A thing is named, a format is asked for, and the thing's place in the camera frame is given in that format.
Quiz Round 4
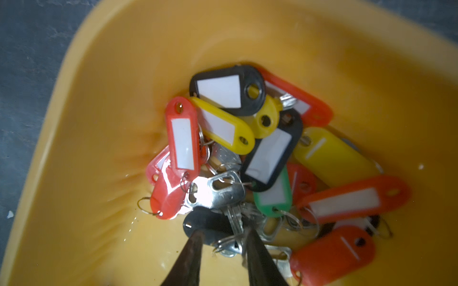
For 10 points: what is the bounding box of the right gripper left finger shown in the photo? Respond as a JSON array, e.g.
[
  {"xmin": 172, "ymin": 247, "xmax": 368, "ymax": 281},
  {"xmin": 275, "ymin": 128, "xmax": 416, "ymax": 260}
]
[{"xmin": 161, "ymin": 230, "xmax": 204, "ymax": 286}]

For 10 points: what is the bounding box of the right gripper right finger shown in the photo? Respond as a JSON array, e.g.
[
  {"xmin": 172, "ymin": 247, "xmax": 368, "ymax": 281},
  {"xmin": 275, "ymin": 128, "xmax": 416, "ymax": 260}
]
[{"xmin": 243, "ymin": 227, "xmax": 288, "ymax": 286}]

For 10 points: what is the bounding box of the pile of tagged keys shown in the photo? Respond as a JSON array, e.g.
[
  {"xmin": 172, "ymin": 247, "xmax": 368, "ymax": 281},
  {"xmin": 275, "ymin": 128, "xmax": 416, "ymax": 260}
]
[{"xmin": 146, "ymin": 65, "xmax": 411, "ymax": 286}]

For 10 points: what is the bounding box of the yellow plastic storage box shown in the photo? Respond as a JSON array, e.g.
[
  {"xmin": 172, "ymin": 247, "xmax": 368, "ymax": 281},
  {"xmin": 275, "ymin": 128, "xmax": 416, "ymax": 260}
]
[{"xmin": 1, "ymin": 1, "xmax": 458, "ymax": 286}]

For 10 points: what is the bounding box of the green key tag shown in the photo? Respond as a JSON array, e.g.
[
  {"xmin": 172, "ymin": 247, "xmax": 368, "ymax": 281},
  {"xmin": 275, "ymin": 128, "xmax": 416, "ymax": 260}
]
[{"xmin": 253, "ymin": 168, "xmax": 293, "ymax": 218}]

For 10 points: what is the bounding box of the silver key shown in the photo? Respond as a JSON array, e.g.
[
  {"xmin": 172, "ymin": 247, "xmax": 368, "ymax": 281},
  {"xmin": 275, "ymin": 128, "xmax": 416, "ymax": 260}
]
[{"xmin": 182, "ymin": 170, "xmax": 246, "ymax": 241}]

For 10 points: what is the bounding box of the black white key tag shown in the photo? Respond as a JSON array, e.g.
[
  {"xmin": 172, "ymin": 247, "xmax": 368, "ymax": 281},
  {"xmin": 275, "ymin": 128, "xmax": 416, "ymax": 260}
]
[{"xmin": 240, "ymin": 109, "xmax": 304, "ymax": 193}]

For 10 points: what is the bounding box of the orange red key tag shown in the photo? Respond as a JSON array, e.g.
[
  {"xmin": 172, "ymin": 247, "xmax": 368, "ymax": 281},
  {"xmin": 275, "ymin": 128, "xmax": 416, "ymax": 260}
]
[{"xmin": 296, "ymin": 175, "xmax": 412, "ymax": 224}]

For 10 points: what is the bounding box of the yellow key tag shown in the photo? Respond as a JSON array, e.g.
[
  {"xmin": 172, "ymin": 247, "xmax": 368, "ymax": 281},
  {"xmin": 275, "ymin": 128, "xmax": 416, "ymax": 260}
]
[{"xmin": 189, "ymin": 97, "xmax": 255, "ymax": 155}]

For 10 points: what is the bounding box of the red upright key tag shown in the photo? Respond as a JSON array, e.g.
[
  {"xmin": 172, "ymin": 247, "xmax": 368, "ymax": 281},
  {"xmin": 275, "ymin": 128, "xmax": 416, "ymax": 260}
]
[{"xmin": 165, "ymin": 97, "xmax": 200, "ymax": 181}]

